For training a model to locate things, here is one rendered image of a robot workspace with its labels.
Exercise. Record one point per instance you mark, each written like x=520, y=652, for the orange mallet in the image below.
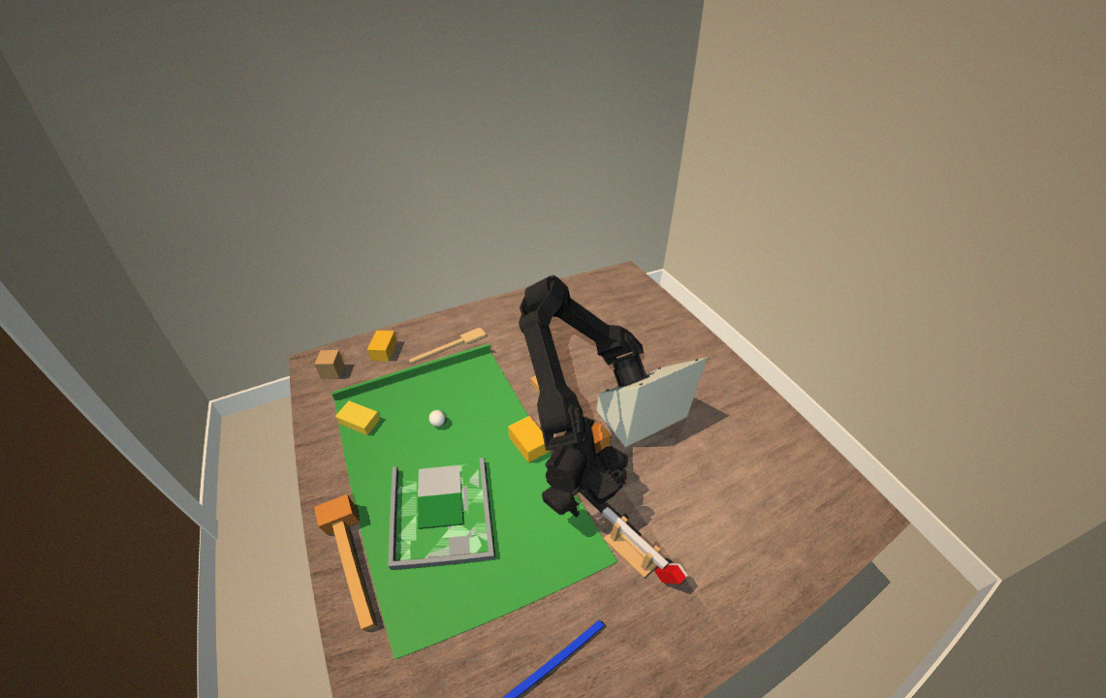
x=334, y=517
x=600, y=436

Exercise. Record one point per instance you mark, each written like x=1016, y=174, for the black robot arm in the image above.
x=558, y=407

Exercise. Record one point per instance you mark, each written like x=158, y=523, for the red putter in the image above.
x=668, y=573

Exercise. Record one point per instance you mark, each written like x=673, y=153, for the green flat mat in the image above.
x=536, y=551

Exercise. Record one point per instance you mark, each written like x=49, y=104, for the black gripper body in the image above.
x=561, y=501

